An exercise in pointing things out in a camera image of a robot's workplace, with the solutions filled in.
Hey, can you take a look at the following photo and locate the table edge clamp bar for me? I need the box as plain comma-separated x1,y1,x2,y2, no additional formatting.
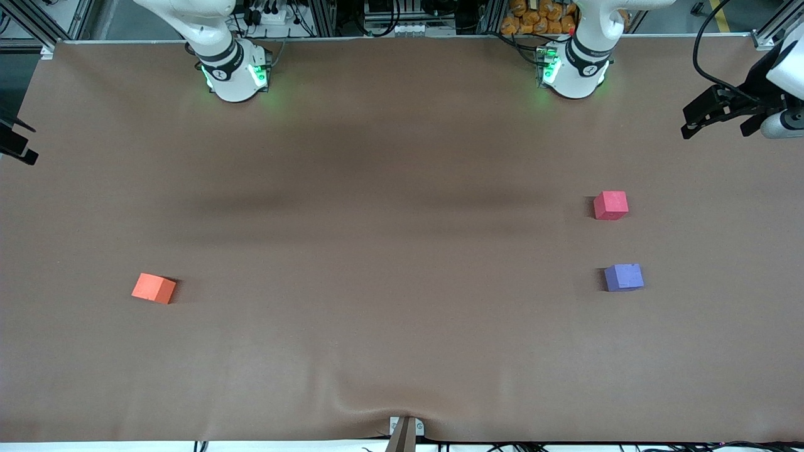
384,416,425,452

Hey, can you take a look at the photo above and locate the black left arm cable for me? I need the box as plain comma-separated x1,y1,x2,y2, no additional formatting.
692,0,761,104

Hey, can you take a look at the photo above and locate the white power strip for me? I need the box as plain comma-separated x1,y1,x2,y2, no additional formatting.
248,3,291,26

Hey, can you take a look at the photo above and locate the aluminium frame profile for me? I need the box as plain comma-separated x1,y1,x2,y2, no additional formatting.
475,0,506,35
0,0,58,60
751,0,804,51
308,0,337,37

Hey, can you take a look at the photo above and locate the red foam block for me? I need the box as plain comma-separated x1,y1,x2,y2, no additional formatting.
593,191,629,221

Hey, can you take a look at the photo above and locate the purple foam block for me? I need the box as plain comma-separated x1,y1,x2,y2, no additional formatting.
604,263,644,293

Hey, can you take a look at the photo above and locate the smooth table cover mat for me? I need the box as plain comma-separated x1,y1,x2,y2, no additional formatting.
0,36,804,443

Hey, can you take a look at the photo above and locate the orange foam block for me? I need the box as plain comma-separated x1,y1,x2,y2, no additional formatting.
131,272,177,305

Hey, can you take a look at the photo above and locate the pile of orange objects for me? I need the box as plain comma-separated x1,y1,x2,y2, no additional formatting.
501,0,577,35

